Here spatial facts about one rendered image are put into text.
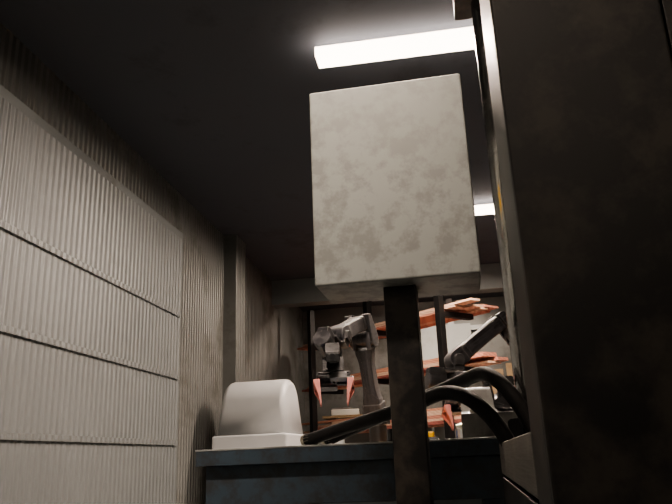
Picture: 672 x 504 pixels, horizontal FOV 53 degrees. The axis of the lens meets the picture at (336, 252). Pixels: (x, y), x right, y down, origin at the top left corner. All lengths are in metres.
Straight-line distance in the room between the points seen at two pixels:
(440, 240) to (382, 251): 0.11
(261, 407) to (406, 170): 4.18
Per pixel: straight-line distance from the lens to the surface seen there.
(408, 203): 1.26
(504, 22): 0.65
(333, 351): 2.01
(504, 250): 1.47
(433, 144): 1.30
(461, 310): 6.68
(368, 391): 2.42
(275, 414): 5.28
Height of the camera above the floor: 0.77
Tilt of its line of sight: 17 degrees up
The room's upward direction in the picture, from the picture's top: 2 degrees counter-clockwise
